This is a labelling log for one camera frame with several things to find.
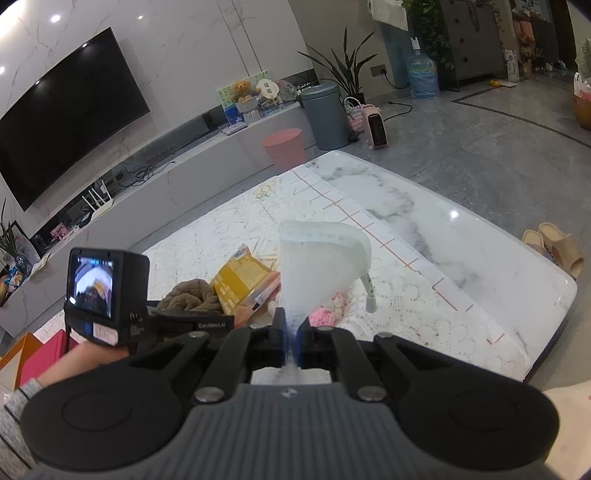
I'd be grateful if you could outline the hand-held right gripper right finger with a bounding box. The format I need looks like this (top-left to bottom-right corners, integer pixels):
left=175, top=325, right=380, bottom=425
left=295, top=318, right=451, bottom=402

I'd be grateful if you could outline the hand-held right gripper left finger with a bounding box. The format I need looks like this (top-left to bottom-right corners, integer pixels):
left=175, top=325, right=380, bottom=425
left=129, top=307, right=287, bottom=406

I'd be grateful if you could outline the brown plush cloth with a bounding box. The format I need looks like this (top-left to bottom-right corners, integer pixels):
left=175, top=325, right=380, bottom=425
left=157, top=278, right=223, bottom=315

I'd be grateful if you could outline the white translucent cloth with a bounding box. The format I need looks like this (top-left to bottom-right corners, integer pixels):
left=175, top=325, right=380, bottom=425
left=278, top=220, right=378, bottom=370

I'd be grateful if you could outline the person's left forearm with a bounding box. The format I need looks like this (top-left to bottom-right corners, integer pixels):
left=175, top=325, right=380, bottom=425
left=0, top=342, right=131, bottom=472

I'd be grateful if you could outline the pink knitted toy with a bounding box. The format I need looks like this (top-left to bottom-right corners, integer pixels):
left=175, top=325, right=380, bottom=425
left=308, top=291, right=347, bottom=328

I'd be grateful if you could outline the yellow snack packet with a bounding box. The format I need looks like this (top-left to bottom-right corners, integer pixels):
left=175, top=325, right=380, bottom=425
left=210, top=246, right=282, bottom=319

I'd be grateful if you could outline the white router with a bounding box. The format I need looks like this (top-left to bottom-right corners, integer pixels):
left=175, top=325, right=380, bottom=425
left=82, top=181, right=115, bottom=222

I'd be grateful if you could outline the white lace tablecloth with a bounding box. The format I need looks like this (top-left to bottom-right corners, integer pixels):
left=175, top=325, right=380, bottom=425
left=34, top=164, right=532, bottom=381

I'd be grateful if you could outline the red storage box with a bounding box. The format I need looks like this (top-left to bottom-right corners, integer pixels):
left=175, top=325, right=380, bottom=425
left=18, top=330, right=79, bottom=388

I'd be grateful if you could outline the orange box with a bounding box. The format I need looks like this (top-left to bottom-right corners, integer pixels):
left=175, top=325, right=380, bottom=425
left=0, top=331, right=42, bottom=393

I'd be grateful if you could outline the black television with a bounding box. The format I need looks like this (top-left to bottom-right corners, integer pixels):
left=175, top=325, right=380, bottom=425
left=0, top=27, right=151, bottom=212

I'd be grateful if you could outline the pink waste bin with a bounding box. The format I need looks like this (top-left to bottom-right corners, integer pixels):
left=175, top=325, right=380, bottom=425
left=262, top=128, right=306, bottom=174

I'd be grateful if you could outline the grey trash bin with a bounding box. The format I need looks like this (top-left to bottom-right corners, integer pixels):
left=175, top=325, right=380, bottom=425
left=300, top=82, right=352, bottom=151

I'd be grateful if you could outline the pink space heater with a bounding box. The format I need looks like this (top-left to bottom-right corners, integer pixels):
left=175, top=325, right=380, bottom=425
left=361, top=105, right=393, bottom=151

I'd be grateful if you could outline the woven basket bag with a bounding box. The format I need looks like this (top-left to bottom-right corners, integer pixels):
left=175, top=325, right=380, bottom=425
left=344, top=97, right=365, bottom=132

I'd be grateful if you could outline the beige slipper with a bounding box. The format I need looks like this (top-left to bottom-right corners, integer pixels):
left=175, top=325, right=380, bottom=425
left=522, top=229, right=548, bottom=254
left=538, top=222, right=585, bottom=278

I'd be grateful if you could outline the potted long-leaf plant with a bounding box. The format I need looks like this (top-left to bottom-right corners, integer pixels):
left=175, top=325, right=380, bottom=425
left=298, top=27, right=377, bottom=104

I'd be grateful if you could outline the cream blanket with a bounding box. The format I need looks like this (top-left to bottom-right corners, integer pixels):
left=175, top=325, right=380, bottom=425
left=540, top=381, right=591, bottom=480

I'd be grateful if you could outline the blue water jug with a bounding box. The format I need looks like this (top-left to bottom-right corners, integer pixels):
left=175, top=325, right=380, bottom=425
left=406, top=37, right=439, bottom=100

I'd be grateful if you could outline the climbing green plant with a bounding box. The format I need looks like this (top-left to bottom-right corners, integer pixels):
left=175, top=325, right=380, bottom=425
left=402, top=0, right=455, bottom=70

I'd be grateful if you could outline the white hanging cloth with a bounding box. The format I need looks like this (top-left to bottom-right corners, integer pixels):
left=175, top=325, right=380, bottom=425
left=368, top=0, right=409, bottom=32

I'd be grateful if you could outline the grey cabinet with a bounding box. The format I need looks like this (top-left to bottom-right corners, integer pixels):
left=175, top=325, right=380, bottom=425
left=438, top=0, right=506, bottom=90

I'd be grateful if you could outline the orange pot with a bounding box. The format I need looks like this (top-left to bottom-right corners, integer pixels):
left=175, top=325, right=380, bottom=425
left=571, top=95, right=591, bottom=130

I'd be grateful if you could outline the white plastic bag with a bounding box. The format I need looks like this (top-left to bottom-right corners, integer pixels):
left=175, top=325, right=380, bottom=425
left=573, top=71, right=591, bottom=109

